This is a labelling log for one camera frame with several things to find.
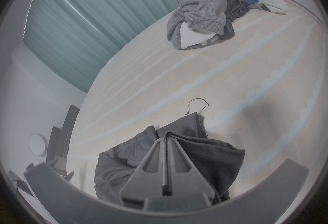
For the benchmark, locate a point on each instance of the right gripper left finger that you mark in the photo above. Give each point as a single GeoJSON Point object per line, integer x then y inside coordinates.
{"type": "Point", "coordinates": [146, 179]}

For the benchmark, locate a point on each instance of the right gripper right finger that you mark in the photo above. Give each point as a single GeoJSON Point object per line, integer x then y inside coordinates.
{"type": "Point", "coordinates": [187, 179]}

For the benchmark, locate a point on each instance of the black T-shirt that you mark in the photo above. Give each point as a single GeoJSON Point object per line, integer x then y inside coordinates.
{"type": "Point", "coordinates": [205, 156]}

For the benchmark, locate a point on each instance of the black chest of drawers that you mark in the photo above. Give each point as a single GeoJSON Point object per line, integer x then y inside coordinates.
{"type": "Point", "coordinates": [64, 135]}

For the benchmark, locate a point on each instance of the bed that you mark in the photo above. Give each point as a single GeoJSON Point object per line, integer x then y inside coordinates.
{"type": "Point", "coordinates": [230, 64]}

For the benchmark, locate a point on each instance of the grey garment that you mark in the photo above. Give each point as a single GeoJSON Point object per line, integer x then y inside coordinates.
{"type": "Point", "coordinates": [202, 10]}

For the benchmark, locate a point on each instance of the black shiny garment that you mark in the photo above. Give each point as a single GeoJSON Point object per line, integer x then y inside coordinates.
{"type": "Point", "coordinates": [234, 10]}

